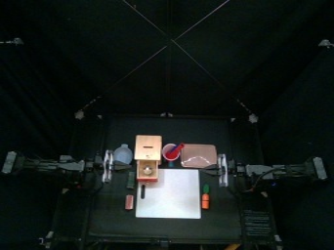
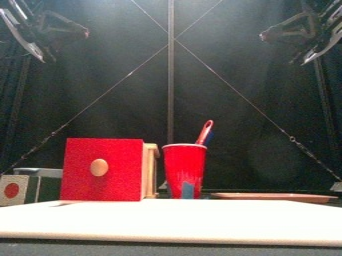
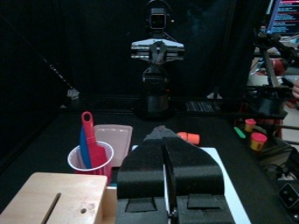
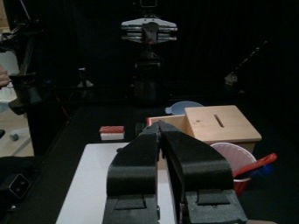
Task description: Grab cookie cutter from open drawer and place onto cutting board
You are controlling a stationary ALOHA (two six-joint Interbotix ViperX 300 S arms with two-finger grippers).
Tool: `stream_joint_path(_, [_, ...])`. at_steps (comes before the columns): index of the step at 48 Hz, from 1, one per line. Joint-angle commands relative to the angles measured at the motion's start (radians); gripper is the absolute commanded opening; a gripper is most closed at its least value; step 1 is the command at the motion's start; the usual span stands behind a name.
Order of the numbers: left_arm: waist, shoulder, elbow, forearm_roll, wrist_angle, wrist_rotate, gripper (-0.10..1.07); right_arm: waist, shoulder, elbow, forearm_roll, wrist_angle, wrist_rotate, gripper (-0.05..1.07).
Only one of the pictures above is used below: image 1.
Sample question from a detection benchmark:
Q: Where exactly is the pink plastic cup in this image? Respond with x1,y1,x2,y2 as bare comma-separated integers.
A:
160,143,182,162

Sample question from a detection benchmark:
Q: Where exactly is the wooden box with slot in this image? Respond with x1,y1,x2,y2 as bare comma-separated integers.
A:
133,134,163,162

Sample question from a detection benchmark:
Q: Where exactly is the white printed label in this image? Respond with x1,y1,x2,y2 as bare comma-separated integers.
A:
242,209,274,239

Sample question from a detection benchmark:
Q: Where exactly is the thin crossing cord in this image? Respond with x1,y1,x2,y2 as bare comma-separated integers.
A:
119,0,252,115
80,0,232,113

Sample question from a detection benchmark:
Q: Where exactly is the white cutting board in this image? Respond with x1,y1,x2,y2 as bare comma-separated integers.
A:
135,168,203,220

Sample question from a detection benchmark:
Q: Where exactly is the wooden drawer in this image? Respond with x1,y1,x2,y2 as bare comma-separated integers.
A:
136,159,160,183

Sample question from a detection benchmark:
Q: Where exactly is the orange toy carrot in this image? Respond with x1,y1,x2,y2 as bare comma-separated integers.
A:
200,184,211,210

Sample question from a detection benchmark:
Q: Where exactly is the red cable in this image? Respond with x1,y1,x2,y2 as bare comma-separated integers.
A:
243,177,267,193

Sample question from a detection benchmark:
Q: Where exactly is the red and blue utensil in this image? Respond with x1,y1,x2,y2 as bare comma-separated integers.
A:
168,142,187,158

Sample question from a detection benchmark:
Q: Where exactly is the pink square tray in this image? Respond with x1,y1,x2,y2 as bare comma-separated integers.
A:
179,144,219,169

